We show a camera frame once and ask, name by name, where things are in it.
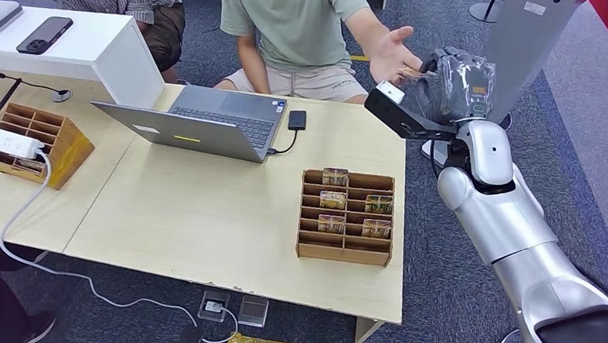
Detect person's left hand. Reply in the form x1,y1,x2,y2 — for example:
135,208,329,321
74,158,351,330
366,24,424,86

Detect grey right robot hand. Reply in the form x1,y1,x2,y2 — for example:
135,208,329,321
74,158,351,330
412,43,501,127

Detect gold hotel card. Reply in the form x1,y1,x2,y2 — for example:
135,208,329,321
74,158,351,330
322,167,351,188
319,190,348,212
400,64,425,82
363,194,395,216
361,218,393,241
316,213,348,236

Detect wooden card holder with cards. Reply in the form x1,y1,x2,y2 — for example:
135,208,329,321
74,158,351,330
291,164,400,272

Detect silver kiosk stand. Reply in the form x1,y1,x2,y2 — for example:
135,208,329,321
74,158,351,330
413,0,595,170

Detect black external drive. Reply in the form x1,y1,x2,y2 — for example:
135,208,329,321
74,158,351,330
286,109,308,133

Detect grey open laptop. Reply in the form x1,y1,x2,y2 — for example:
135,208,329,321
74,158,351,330
90,79,292,173

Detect wooden table leg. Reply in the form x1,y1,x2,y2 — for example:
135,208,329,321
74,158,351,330
352,314,387,343

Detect grey floor socket lid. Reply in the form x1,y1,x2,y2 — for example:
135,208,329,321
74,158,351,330
236,294,271,330

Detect white counter shelf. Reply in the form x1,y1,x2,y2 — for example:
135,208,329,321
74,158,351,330
0,0,167,118

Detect floor socket box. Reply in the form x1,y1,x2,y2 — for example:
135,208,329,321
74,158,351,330
195,290,232,324

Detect black smartphone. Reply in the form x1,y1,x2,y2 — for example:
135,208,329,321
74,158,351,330
14,16,75,57

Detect white power strip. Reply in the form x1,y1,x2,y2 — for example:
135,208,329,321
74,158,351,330
0,117,46,162

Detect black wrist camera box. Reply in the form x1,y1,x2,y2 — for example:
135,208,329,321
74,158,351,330
363,77,458,145

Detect black drive cable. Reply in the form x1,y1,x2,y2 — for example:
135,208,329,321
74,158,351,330
266,130,301,157

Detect white power cable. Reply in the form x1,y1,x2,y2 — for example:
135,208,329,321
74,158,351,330
0,140,240,343

